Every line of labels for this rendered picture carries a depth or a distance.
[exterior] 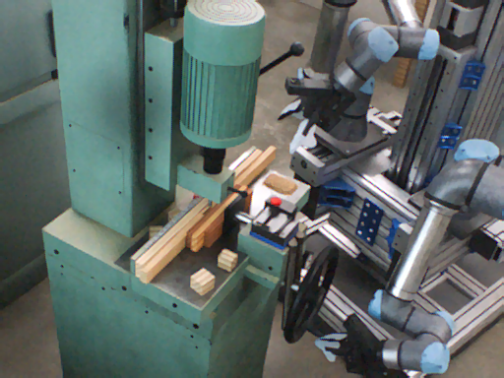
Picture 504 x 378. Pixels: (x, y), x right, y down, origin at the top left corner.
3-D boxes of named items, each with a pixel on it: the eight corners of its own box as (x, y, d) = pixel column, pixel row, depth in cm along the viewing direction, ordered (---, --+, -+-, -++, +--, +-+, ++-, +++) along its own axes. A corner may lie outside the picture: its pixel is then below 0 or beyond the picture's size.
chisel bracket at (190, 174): (220, 210, 173) (221, 184, 167) (174, 189, 177) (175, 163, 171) (233, 195, 178) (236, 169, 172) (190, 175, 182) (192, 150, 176)
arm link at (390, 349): (394, 351, 164) (406, 333, 169) (377, 350, 166) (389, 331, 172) (401, 376, 167) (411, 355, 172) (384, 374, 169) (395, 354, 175)
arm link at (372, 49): (396, 39, 160) (404, 53, 153) (363, 72, 165) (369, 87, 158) (374, 18, 157) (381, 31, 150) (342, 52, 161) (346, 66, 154)
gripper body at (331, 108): (325, 136, 166) (360, 102, 161) (301, 119, 161) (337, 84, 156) (318, 119, 172) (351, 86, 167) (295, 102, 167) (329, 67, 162)
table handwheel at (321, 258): (310, 285, 158) (353, 231, 180) (238, 250, 164) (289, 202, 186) (285, 367, 175) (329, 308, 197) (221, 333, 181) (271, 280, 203)
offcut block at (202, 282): (201, 295, 161) (202, 285, 159) (190, 286, 163) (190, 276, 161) (214, 287, 164) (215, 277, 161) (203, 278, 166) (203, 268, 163)
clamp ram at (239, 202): (245, 244, 176) (249, 220, 170) (221, 233, 178) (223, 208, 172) (262, 226, 182) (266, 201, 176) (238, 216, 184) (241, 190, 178)
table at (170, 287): (232, 345, 159) (234, 329, 155) (130, 290, 168) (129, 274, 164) (336, 213, 200) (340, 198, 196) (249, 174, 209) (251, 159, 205)
